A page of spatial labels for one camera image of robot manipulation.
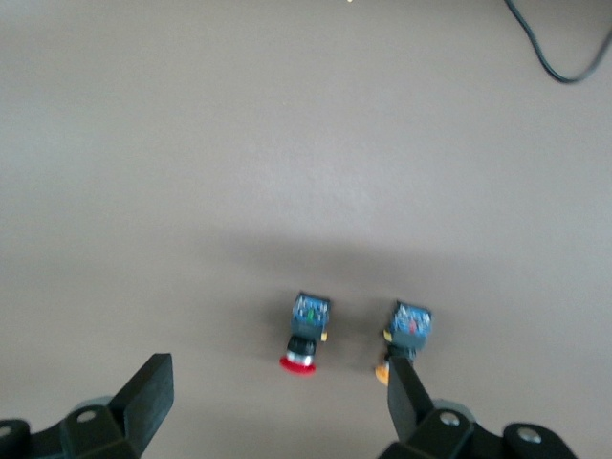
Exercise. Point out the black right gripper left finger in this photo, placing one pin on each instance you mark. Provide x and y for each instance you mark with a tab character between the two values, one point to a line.
143	397

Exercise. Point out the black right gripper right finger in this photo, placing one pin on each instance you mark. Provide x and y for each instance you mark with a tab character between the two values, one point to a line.
406	406

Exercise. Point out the red cap pushbutton switch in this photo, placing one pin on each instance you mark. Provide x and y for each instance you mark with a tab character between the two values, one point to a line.
308	320

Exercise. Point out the yellow cap pushbutton switch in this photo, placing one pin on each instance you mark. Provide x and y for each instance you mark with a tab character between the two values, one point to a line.
411	325

